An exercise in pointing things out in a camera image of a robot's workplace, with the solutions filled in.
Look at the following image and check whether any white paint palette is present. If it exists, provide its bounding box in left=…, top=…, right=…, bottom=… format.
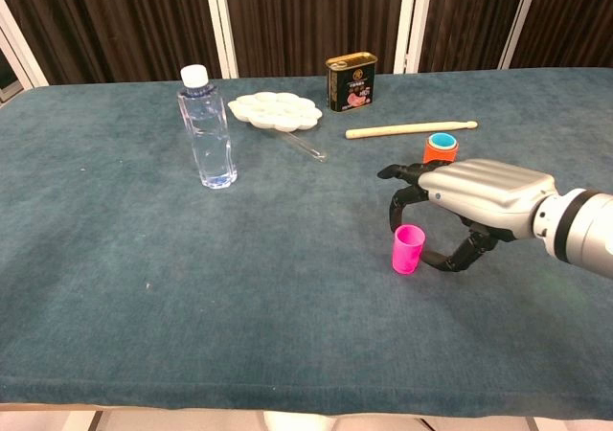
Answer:
left=227, top=91, right=324, bottom=131

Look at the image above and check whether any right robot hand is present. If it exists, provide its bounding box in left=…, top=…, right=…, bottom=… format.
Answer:
left=376, top=158, right=560, bottom=274

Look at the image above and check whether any wooden drumstick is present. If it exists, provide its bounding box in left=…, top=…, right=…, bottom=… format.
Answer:
left=345, top=120, right=480, bottom=141

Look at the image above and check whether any white partition frame post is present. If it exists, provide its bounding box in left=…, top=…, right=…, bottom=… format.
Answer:
left=497, top=0, right=545, bottom=71
left=201, top=0, right=240, bottom=79
left=393, top=0, right=436, bottom=75
left=0, top=0, right=51, bottom=102

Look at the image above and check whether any teal table cloth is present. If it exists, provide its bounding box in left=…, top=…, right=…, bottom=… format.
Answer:
left=0, top=66, right=613, bottom=414

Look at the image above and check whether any black luncheon meat can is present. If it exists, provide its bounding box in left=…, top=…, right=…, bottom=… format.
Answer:
left=325, top=51, right=379, bottom=114

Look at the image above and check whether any clear glass rod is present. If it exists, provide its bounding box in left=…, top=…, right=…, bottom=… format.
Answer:
left=272, top=128, right=329, bottom=164

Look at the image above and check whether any clear plastic water bottle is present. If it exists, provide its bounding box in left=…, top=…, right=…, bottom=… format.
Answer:
left=176, top=64, right=239, bottom=191

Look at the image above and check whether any orange plastic cup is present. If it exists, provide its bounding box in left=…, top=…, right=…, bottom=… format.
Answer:
left=422, top=135, right=461, bottom=166

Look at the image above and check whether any pink plastic cup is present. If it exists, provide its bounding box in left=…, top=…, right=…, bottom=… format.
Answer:
left=392, top=224, right=426, bottom=276

